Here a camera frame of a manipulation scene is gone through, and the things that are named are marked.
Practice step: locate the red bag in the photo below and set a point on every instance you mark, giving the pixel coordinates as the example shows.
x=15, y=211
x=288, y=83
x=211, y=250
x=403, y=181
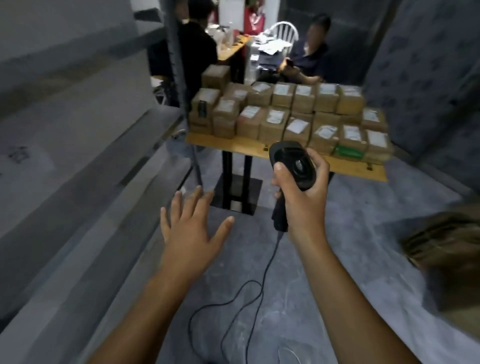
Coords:
x=254, y=20

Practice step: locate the person's left thumb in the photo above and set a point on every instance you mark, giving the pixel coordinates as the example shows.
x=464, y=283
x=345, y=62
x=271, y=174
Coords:
x=223, y=230

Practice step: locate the black barcode scanner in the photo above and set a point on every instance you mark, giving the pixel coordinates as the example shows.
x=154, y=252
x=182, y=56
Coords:
x=290, y=161

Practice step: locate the person's left little finger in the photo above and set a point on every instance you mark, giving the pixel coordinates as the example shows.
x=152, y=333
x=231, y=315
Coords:
x=166, y=221

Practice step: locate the grey metal shelf rack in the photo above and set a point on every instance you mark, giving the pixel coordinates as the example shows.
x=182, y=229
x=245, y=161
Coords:
x=75, y=157

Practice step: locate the wooden table with black base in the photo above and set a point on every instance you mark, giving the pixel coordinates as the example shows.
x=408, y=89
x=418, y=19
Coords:
x=240, y=146

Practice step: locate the green packet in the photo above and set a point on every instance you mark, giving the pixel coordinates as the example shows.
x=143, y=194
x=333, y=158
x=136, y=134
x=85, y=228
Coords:
x=349, y=152

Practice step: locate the person's left middle finger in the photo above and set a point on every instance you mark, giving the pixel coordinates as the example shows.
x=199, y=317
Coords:
x=192, y=200

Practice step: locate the wooden desk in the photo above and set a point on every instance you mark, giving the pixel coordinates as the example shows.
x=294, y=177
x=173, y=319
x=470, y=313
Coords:
x=232, y=48

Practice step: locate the person's right forearm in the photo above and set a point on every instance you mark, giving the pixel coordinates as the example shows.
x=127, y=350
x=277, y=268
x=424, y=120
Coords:
x=345, y=311

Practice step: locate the person's left hand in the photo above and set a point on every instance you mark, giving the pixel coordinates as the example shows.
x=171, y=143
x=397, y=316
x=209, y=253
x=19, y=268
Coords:
x=187, y=240

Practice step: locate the white wooden chair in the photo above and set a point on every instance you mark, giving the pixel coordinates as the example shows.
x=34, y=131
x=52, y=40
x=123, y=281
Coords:
x=284, y=30

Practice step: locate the person's right hand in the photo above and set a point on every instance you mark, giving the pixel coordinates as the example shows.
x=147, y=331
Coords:
x=305, y=210

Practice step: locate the person's right thumb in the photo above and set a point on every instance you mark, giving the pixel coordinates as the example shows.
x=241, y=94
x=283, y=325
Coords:
x=284, y=174

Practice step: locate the pile of labelled cardboard boxes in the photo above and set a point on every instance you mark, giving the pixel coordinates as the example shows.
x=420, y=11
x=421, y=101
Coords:
x=285, y=112

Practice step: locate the person's left forearm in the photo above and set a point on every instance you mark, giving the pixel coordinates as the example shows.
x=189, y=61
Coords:
x=150, y=318

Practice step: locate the heap of white papers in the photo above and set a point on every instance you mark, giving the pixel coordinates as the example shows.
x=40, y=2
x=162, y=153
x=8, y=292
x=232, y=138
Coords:
x=272, y=47

